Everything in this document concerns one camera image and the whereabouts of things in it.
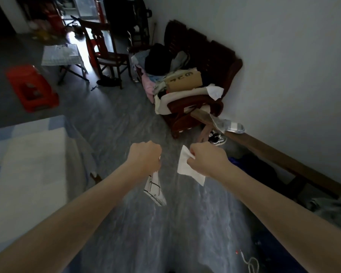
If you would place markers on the pink blanket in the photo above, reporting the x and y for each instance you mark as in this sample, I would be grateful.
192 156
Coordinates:
148 86

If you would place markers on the person's left forearm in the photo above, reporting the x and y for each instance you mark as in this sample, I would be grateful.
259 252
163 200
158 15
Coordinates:
65 221

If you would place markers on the brown printed cushion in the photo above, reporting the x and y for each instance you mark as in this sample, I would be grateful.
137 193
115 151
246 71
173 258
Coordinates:
184 80

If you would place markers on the plain white cloth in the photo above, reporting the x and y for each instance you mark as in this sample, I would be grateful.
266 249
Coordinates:
184 163

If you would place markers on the person's right forearm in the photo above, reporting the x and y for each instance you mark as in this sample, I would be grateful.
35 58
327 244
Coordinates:
290 218

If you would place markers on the blue beige plaid tablecloth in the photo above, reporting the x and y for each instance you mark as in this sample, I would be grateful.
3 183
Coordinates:
31 173

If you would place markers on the dark sofa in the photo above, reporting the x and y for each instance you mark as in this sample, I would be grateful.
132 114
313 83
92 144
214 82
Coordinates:
216 62

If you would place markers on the person's left hand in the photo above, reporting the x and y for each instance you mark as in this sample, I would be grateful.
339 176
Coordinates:
145 157

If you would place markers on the wooden bench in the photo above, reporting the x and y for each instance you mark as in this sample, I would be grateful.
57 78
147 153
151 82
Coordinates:
287 162

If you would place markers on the red upright cylinder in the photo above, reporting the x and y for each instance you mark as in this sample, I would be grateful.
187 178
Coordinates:
99 9

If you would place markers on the black white sneakers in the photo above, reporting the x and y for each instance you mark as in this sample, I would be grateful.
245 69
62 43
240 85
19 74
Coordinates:
217 139

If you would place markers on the white pillow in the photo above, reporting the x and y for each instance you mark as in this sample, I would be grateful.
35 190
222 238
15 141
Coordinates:
187 95

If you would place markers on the white black-checked cloth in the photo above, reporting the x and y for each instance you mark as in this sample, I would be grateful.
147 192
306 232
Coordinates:
155 189

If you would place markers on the black shoes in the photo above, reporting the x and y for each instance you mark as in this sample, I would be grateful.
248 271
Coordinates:
108 81

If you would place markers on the white folded fabric item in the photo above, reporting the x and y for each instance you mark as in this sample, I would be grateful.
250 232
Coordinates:
230 126

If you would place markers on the brown carved wooden chair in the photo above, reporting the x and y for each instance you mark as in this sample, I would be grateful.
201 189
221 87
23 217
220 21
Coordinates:
108 58

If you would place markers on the person's right hand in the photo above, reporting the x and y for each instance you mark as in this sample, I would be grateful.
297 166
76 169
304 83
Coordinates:
211 162

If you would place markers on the dark blue suitcase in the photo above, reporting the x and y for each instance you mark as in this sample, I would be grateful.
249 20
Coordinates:
278 253

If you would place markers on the folding table with checked cover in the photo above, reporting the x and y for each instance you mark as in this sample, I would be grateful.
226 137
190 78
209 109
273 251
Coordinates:
61 55

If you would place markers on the black garment pile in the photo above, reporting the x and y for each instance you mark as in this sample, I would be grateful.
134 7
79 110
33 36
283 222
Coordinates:
157 59

